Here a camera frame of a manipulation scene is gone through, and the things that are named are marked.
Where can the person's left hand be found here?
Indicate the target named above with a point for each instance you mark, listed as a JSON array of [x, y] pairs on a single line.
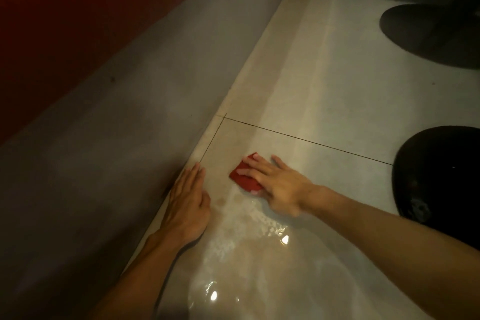
[[187, 214]]

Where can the person's right hand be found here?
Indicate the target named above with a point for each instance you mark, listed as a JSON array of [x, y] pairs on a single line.
[[285, 188]]

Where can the red cloth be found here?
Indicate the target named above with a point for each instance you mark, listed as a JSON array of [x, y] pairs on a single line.
[[240, 178]]

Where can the person's left forearm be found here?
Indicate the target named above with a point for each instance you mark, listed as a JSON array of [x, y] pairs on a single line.
[[138, 282]]

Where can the person's right forearm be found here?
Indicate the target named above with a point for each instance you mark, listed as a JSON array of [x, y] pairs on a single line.
[[393, 248]]

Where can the beige tiled floor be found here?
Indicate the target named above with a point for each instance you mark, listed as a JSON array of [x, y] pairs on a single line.
[[356, 106]]

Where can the grey bench base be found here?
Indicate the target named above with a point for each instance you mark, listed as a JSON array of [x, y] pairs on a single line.
[[131, 143]]

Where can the black round table base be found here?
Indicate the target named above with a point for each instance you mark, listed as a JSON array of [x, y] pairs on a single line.
[[442, 173], [420, 31]]

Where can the red bench seat cushion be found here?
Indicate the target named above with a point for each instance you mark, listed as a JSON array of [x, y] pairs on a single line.
[[75, 31]]

